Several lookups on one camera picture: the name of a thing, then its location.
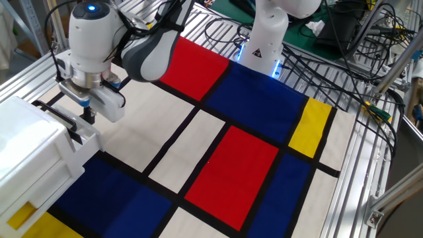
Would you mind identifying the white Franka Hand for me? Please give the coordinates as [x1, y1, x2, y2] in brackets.
[54, 49, 126, 126]

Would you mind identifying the white plastic drawer cabinet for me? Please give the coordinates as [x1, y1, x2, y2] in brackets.
[0, 95, 85, 238]

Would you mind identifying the perforated steel upright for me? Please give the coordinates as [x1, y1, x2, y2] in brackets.
[18, 0, 50, 56]

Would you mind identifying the Mondrian colour block cloth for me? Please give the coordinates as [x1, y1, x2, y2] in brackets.
[6, 35, 357, 238]

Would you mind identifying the crumpled white tissue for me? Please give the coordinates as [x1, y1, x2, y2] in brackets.
[304, 19, 327, 37]

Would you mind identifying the black box device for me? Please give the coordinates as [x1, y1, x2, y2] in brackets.
[313, 8, 364, 56]

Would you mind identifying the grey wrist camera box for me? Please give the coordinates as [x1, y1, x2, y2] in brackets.
[58, 79, 93, 108]

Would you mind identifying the black cabinet carrying handle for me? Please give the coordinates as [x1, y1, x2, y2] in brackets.
[32, 99, 79, 134]

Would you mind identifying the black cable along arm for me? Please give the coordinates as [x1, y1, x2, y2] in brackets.
[44, 0, 188, 83]

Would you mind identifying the yellow green cable connector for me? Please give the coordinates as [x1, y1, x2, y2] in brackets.
[362, 100, 393, 123]

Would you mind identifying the aluminium frame post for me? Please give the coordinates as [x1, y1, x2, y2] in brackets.
[372, 32, 423, 97]

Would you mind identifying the aluminium beam with corner bracket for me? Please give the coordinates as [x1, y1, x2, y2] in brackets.
[363, 171, 423, 229]

